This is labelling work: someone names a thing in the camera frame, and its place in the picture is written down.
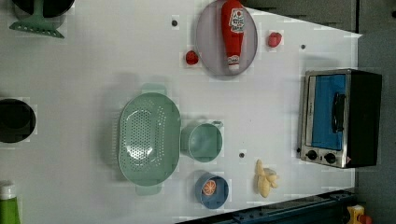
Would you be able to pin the peeled toy banana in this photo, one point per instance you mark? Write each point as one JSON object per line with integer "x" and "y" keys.
{"x": 265, "y": 182}

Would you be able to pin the orange slice toy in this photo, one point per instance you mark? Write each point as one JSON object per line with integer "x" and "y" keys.
{"x": 209, "y": 187}

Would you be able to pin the light red toy strawberry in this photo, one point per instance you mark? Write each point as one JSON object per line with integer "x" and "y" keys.
{"x": 274, "y": 39}

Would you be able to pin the green measuring cup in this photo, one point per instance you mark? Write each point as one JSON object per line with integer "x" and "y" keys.
{"x": 202, "y": 141}

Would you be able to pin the green spatula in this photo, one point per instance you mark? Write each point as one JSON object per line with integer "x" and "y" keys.
{"x": 36, "y": 23}

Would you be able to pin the green perforated colander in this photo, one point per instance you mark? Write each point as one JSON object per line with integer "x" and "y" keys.
{"x": 149, "y": 139}

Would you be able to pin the black cylinder cup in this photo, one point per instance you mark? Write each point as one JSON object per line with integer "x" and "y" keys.
{"x": 51, "y": 8}
{"x": 17, "y": 121}

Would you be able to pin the dark red toy strawberry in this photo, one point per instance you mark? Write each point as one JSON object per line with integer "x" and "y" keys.
{"x": 191, "y": 57}

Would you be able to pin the yellow red toy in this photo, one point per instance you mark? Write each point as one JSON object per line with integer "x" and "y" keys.
{"x": 357, "y": 215}

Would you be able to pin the red ketchup bottle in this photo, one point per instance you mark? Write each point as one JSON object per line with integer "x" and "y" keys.
{"x": 233, "y": 28}

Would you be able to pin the silver black toaster oven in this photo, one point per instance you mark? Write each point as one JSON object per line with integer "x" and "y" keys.
{"x": 340, "y": 121}

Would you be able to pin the grey round plate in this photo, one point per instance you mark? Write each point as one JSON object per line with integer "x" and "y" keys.
{"x": 210, "y": 46}

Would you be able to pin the green bottle white cap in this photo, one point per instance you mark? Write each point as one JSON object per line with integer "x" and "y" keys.
{"x": 9, "y": 211}

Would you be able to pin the blue bowl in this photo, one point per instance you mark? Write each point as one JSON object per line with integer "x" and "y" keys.
{"x": 220, "y": 196}

